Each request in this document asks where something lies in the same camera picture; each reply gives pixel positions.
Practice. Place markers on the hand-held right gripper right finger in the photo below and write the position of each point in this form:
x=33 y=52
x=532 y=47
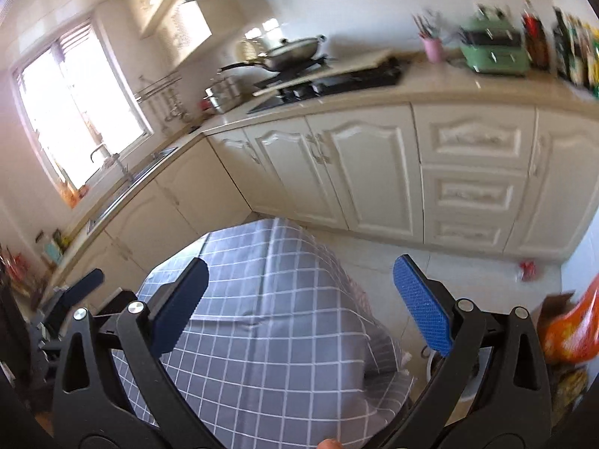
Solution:
x=421 y=304

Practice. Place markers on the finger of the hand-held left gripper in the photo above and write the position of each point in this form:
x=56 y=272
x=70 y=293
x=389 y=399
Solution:
x=117 y=301
x=84 y=286

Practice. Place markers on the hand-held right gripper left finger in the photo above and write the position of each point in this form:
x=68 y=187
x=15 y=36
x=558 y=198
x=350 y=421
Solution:
x=182 y=304

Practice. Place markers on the orange printed bag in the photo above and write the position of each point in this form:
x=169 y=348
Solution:
x=573 y=332

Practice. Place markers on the person's right hand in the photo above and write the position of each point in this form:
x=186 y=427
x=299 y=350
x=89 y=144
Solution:
x=330 y=444

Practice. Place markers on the jar with black lid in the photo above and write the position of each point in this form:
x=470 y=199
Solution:
x=54 y=251

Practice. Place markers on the small green box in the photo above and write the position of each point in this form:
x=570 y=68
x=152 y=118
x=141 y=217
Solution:
x=61 y=237

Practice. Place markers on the grey checked tablecloth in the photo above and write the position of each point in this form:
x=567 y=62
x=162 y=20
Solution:
x=262 y=336

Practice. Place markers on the cream cabinet drawer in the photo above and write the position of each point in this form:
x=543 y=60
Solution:
x=472 y=194
x=472 y=138
x=468 y=231

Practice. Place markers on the small red wrapper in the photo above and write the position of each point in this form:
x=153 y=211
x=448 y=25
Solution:
x=529 y=271

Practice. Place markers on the cream sink base cabinet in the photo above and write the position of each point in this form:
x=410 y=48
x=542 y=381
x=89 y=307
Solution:
x=187 y=187

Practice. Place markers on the metal sink faucet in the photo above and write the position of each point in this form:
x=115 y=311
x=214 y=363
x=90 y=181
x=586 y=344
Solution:
x=112 y=163

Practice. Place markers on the stainless steel sink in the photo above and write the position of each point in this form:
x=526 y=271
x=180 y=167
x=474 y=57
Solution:
x=140 y=168

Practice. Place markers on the cream stove base cabinet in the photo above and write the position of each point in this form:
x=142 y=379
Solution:
x=365 y=173

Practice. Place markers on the cream narrow base cabinet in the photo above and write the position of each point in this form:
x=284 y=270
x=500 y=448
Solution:
x=561 y=187

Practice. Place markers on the sliding window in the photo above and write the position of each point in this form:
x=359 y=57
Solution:
x=79 y=103

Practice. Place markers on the small red pot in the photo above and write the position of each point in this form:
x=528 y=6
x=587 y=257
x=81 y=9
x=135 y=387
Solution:
x=207 y=103

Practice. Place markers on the stainless steamer pot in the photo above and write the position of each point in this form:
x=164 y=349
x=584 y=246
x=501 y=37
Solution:
x=224 y=96

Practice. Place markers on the metal utensil rack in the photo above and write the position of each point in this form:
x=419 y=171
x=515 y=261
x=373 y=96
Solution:
x=159 y=85

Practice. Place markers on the beige countertop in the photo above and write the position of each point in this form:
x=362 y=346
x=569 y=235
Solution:
x=421 y=89

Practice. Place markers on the black glass gas stove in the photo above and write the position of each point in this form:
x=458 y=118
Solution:
x=365 y=82

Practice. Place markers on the beige stove cover board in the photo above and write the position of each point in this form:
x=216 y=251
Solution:
x=355 y=68

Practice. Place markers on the pink utensil holder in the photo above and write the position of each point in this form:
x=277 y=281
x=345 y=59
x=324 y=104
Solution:
x=433 y=51

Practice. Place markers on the white perforated steamer tray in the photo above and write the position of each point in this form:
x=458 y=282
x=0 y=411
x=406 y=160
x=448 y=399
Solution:
x=250 y=51

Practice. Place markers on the green electric grill appliance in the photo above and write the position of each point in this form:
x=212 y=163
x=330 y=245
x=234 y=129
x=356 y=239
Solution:
x=493 y=46

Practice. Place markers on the small cream lattice cabinet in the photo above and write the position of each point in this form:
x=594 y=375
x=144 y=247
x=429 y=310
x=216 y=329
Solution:
x=187 y=32

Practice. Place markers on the steel wok with lid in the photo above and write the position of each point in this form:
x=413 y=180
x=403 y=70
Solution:
x=290 y=54

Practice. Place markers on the red sauce bottle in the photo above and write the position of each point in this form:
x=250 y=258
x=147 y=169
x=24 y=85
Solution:
x=536 y=37

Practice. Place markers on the dark sauce bottle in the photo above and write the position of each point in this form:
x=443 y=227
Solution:
x=561 y=44
x=580 y=54

